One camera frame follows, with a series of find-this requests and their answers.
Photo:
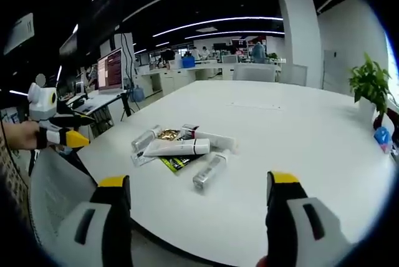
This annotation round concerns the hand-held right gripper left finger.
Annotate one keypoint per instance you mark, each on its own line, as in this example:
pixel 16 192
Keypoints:
pixel 93 226

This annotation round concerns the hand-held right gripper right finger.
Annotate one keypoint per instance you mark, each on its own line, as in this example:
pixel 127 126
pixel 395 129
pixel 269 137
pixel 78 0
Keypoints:
pixel 299 226

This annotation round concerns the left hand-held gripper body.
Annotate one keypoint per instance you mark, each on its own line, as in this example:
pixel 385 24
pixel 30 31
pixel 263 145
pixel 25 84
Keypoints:
pixel 42 101

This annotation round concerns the clear skincare bottle white cap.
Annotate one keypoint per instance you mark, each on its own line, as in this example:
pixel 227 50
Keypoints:
pixel 209 170
pixel 145 139

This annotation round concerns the small clear skincare sachet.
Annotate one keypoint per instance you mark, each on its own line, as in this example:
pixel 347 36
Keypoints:
pixel 140 158

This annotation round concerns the gold skincare sachet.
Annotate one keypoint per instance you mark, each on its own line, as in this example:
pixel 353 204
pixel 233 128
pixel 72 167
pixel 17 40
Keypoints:
pixel 169 134

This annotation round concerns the black green skincare sachet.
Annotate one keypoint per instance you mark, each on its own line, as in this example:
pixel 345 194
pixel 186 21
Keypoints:
pixel 176 162

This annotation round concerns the white skincare tube dark cap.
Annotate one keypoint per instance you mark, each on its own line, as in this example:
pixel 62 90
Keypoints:
pixel 212 137

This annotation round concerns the person's left hand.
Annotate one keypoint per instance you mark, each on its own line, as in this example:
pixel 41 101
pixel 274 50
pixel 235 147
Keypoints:
pixel 22 136

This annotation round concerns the person's right hand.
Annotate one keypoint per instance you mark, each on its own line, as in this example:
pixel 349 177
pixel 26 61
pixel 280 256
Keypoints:
pixel 262 262

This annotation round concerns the white side desk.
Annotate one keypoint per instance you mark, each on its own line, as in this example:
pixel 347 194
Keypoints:
pixel 96 100

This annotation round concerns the white mesh chair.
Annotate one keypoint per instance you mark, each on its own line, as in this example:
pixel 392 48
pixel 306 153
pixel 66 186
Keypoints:
pixel 56 192

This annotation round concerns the computer monitor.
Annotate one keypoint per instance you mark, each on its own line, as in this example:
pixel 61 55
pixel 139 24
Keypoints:
pixel 109 69

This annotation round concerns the blue water jug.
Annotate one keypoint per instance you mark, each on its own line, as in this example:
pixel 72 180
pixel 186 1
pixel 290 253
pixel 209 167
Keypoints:
pixel 138 94

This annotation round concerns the blue packet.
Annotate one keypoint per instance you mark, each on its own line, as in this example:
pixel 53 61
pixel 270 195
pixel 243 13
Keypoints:
pixel 383 139

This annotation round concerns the blue box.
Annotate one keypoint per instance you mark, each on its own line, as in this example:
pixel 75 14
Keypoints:
pixel 188 62

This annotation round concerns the white plant pot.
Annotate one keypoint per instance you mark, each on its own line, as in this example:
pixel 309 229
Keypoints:
pixel 367 109

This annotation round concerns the dark red object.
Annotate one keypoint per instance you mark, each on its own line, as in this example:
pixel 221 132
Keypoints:
pixel 388 117

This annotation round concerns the green potted plant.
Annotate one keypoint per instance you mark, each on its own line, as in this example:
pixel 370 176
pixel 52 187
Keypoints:
pixel 371 81

